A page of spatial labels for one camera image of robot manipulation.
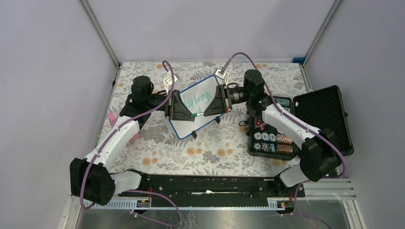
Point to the pink metronome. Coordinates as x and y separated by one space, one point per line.
115 121

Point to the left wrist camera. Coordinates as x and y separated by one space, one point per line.
167 82

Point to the blue framed whiteboard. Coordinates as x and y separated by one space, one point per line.
196 98

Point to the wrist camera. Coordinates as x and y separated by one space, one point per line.
223 75
167 82

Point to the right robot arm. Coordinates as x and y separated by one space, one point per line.
319 152

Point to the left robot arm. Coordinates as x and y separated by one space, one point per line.
90 178

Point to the blue corner clamp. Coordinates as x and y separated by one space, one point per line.
299 60

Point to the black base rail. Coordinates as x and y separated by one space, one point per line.
195 189

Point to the black open case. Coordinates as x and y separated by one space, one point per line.
322 108

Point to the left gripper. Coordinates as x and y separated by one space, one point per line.
176 109

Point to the white cable duct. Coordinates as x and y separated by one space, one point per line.
161 204

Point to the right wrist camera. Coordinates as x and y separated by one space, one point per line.
223 75

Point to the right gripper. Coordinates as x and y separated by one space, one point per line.
221 103

